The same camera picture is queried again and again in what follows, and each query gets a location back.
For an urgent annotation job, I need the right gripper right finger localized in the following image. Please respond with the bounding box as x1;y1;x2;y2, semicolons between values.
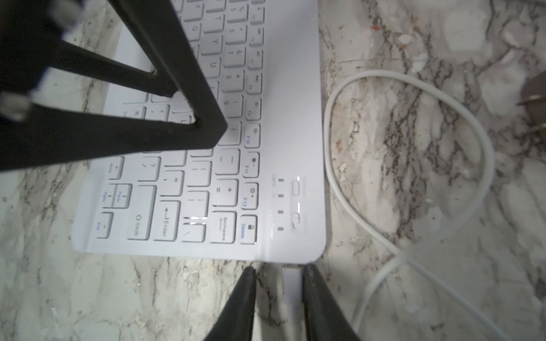
302;264;359;341

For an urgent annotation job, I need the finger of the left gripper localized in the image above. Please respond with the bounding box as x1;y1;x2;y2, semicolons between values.
47;39;179;96
1;1;228;171

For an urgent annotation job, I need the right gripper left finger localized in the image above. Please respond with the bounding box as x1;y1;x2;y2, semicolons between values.
205;267;257;341

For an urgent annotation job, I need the thin white charging cable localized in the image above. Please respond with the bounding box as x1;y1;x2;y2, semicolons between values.
279;69;513;341

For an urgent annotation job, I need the white wireless keyboard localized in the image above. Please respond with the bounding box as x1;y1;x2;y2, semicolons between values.
71;1;327;264

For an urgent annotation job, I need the pink plug adapter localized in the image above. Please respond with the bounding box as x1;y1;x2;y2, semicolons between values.
517;71;546;143

